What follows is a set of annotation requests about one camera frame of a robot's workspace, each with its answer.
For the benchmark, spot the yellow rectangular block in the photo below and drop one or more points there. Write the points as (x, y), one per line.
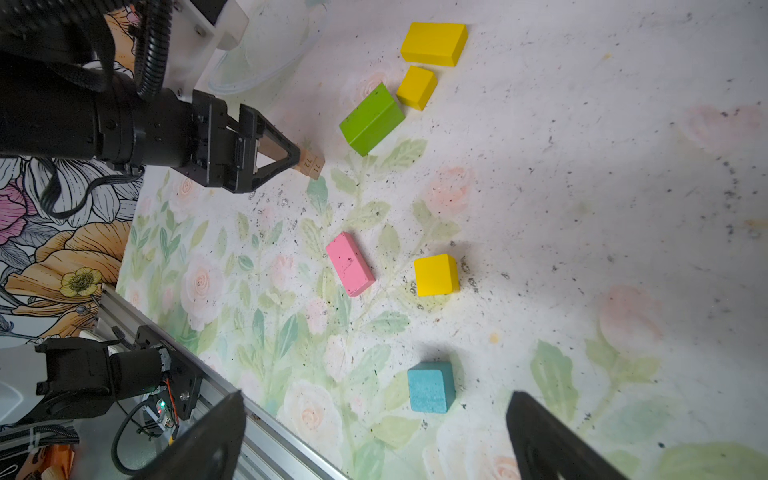
(439, 44)

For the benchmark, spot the small yellow cube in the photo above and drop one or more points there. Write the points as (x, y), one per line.
(417, 87)

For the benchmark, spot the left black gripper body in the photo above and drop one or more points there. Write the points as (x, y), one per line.
(197, 138)

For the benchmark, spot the teal cube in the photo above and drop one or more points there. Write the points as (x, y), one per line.
(431, 387)

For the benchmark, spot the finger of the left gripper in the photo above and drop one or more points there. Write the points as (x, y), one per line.
(251, 177)
(254, 126)

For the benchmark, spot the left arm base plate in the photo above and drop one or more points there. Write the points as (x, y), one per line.
(180, 370)

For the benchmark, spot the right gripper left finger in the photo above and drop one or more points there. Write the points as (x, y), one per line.
(210, 449)

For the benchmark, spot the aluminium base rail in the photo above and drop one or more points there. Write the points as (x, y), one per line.
(269, 450)

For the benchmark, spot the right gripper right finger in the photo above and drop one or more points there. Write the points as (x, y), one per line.
(545, 448)

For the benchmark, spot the pink rectangular block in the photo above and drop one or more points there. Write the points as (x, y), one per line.
(350, 265)

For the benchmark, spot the green rectangular block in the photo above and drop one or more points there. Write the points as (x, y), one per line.
(372, 120)

